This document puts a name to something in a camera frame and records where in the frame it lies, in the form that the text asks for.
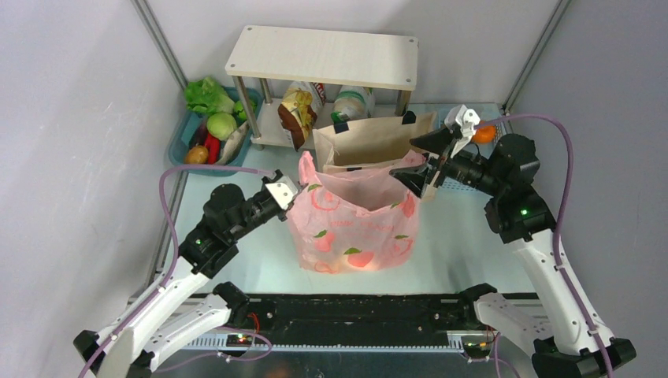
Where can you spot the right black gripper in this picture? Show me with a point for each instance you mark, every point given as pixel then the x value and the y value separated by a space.
pixel 433 171

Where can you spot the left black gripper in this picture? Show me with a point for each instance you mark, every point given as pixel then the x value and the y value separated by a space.
pixel 269 199

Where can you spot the beige canvas tote bag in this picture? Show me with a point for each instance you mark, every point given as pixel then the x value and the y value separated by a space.
pixel 356 156

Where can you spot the pink plastic grocery bag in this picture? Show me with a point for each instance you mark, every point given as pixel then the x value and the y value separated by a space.
pixel 357 221

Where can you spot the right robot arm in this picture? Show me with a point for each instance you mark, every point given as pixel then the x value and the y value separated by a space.
pixel 574 342

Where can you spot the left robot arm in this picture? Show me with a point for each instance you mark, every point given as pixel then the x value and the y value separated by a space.
pixel 147 334

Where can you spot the orange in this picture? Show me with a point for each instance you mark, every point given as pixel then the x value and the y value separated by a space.
pixel 484 133

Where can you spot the silver grey fish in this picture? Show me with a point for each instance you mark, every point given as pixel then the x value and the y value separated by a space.
pixel 231 148

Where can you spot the red chili pepper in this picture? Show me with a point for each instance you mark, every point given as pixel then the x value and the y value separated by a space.
pixel 213 146

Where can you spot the brown potato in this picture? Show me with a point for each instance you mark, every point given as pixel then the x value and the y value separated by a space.
pixel 197 155

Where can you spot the green white snack bag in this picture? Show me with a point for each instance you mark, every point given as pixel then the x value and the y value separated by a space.
pixel 353 103

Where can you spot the round green cabbage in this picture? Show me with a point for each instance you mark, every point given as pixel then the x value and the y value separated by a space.
pixel 221 125

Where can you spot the brown chips bag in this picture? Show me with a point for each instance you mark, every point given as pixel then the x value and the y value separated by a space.
pixel 299 110

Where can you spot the green bell pepper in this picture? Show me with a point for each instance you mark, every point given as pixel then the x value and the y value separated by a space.
pixel 239 112

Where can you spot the white wooden two-tier shelf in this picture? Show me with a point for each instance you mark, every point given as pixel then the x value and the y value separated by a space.
pixel 267 53

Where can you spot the green leafy lettuce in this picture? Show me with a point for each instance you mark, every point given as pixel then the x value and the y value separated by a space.
pixel 207 97

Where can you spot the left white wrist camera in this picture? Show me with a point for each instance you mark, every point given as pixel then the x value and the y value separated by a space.
pixel 283 190

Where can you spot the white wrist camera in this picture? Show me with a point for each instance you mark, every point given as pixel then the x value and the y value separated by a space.
pixel 461 121
pixel 283 190

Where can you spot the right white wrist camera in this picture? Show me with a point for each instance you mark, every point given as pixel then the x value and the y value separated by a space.
pixel 461 121

